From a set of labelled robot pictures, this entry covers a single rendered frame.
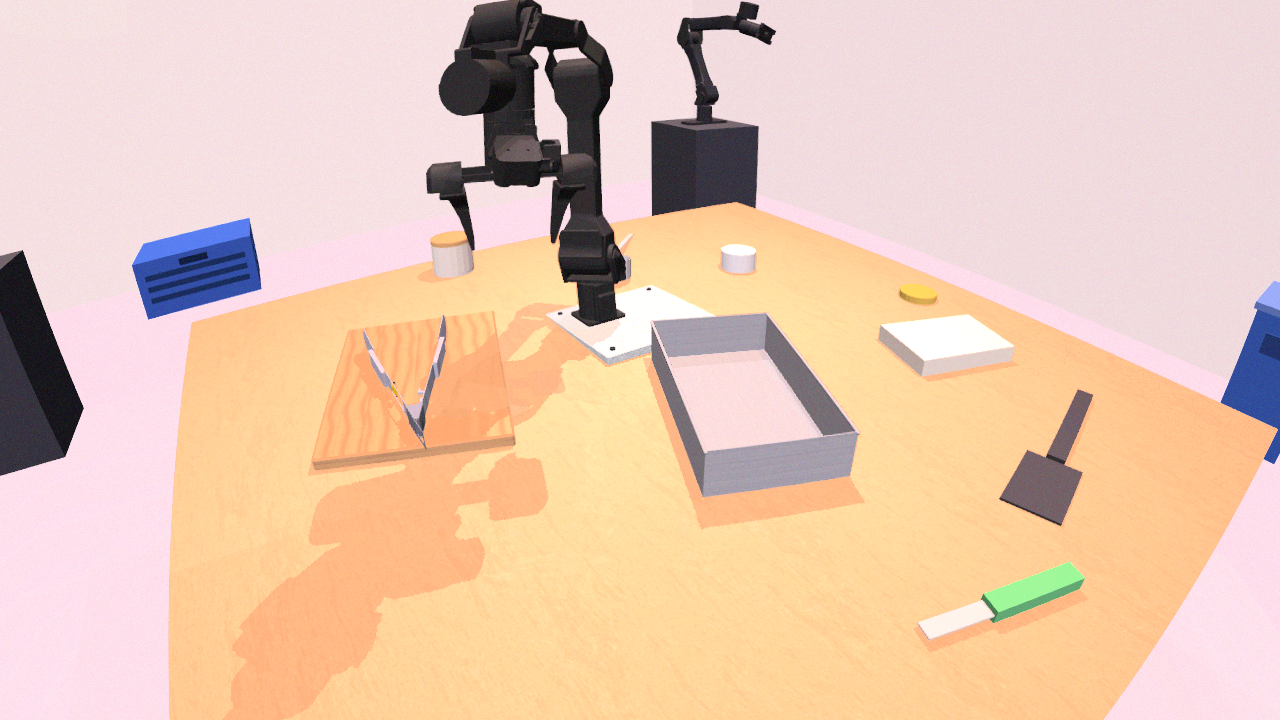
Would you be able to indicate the orange flat round disc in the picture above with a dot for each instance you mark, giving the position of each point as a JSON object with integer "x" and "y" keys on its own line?
{"x": 918, "y": 294}

